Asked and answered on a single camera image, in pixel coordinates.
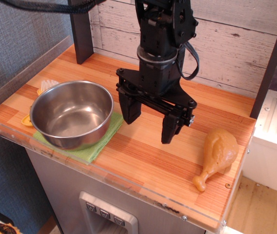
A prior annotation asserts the toy chicken drumstick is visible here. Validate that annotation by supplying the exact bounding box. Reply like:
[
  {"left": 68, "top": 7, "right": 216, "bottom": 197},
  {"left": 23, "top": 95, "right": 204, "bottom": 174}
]
[{"left": 192, "top": 128, "right": 239, "bottom": 192}]

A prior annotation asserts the silver metal pot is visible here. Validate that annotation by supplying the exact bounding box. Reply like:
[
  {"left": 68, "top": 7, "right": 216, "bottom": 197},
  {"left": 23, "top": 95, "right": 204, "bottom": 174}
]
[{"left": 30, "top": 80, "right": 114, "bottom": 150}]

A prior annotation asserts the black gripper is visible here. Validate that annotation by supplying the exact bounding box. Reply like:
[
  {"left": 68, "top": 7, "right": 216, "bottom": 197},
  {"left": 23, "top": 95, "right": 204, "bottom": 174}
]
[{"left": 116, "top": 61, "right": 197, "bottom": 144}]

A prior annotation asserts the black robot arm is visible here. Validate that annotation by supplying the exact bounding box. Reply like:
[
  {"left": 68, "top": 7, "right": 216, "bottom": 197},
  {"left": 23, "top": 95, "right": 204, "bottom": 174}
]
[{"left": 117, "top": 0, "right": 199, "bottom": 144}]

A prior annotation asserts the black braided cable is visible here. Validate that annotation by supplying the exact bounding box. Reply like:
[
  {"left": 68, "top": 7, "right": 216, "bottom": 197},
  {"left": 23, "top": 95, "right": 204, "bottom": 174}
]
[{"left": 0, "top": 0, "right": 107, "bottom": 14}]

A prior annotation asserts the white toy sink unit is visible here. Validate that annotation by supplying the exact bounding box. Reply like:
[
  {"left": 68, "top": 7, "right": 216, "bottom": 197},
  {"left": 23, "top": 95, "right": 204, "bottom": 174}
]
[{"left": 242, "top": 36, "right": 277, "bottom": 197}]

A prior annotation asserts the green folded cloth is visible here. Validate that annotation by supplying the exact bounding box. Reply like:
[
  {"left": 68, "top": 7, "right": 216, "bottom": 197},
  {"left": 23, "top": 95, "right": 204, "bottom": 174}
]
[{"left": 33, "top": 111, "right": 125, "bottom": 164}]

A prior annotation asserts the dark frame post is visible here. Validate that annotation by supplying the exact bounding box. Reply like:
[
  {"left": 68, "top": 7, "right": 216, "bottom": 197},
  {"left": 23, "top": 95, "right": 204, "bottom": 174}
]
[
  {"left": 70, "top": 8, "right": 94, "bottom": 64},
  {"left": 250, "top": 40, "right": 277, "bottom": 119}
]

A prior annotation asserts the dark right frame post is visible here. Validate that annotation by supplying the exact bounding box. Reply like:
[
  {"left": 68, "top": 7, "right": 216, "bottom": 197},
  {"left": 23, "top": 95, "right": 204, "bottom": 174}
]
[{"left": 250, "top": 40, "right": 277, "bottom": 119}]

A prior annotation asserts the silver toy fridge cabinet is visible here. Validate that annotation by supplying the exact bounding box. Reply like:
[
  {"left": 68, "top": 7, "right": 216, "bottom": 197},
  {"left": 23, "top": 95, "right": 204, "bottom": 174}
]
[{"left": 27, "top": 150, "right": 205, "bottom": 234}]

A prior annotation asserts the yellow dish brush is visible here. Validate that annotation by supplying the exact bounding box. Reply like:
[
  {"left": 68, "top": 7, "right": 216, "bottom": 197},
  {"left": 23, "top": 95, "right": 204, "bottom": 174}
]
[{"left": 21, "top": 79, "right": 59, "bottom": 127}]

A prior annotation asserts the clear acrylic table guard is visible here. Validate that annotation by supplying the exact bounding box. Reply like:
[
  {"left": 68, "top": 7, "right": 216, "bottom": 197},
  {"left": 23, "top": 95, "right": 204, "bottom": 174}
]
[{"left": 0, "top": 37, "right": 256, "bottom": 234}]

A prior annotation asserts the dark left frame post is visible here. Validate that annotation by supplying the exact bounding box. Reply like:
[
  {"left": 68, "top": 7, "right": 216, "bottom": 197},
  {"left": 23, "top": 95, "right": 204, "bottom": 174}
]
[{"left": 70, "top": 8, "right": 94, "bottom": 64}]

